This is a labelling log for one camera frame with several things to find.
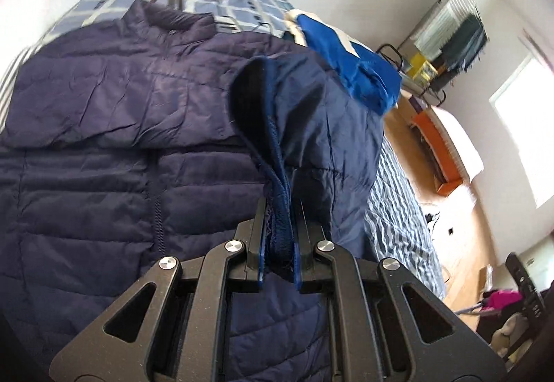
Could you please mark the beige stuffed toy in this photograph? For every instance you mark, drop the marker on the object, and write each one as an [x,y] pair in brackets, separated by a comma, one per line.
[510,334]

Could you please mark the pink cloth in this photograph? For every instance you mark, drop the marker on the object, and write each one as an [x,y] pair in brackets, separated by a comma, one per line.
[502,299]

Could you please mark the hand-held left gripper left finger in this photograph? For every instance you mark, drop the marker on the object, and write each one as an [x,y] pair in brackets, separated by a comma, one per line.
[259,267]

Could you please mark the black metal rack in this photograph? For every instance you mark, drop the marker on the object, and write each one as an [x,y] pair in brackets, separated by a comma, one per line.
[391,51]

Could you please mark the yellow box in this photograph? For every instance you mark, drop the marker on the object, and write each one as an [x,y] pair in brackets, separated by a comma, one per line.
[422,66]

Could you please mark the striped hanging towel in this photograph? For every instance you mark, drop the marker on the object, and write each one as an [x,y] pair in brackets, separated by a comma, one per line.
[446,14]

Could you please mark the blue and white garment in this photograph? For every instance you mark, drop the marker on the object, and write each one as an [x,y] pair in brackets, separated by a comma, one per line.
[346,57]

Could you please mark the purple box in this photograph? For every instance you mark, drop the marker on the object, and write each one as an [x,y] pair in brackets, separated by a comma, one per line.
[417,105]

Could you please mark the dark green hanging garment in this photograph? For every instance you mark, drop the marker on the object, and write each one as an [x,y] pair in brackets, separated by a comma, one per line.
[467,40]

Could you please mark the navy puffer jacket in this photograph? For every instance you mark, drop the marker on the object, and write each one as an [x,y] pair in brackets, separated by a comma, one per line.
[108,105]

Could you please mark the window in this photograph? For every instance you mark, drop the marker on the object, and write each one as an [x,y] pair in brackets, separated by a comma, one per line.
[523,131]

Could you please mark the black chair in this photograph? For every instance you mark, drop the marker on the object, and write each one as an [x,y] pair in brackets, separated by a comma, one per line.
[526,282]

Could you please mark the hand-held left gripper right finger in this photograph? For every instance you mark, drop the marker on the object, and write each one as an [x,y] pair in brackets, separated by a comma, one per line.
[297,267]

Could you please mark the orange box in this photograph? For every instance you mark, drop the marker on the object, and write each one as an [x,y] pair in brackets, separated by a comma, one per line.
[441,165]

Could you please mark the striped bed sheet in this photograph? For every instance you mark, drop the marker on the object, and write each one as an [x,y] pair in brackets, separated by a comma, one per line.
[398,209]

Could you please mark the grey plastic storage box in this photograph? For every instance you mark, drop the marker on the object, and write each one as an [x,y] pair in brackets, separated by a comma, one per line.
[242,7]

